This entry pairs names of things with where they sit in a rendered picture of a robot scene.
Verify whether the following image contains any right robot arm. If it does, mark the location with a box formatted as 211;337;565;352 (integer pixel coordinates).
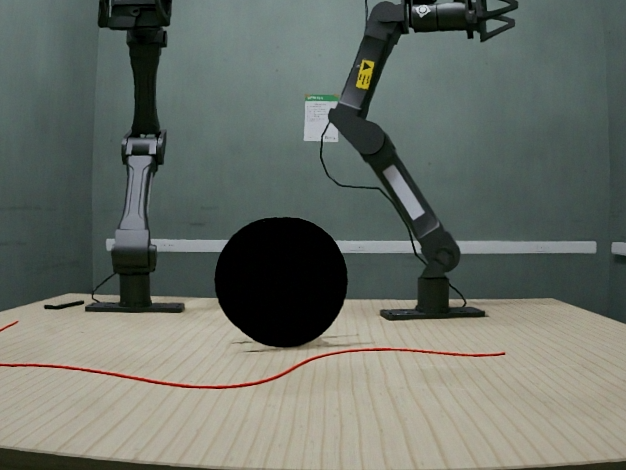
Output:
85;27;185;313

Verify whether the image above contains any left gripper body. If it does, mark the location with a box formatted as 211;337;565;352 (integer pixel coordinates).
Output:
437;0;480;39

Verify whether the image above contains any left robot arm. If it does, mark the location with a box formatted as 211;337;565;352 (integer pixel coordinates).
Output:
328;0;485;321

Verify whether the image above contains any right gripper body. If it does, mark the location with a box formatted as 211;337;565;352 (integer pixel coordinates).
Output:
99;0;161;36

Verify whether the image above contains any black disc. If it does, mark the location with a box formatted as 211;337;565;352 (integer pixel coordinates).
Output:
214;217;348;348

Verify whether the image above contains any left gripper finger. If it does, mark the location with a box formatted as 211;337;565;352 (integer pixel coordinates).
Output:
479;15;515;42
479;0;518;22

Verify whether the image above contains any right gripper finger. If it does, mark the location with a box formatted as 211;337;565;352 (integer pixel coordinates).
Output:
155;0;172;27
97;0;110;27

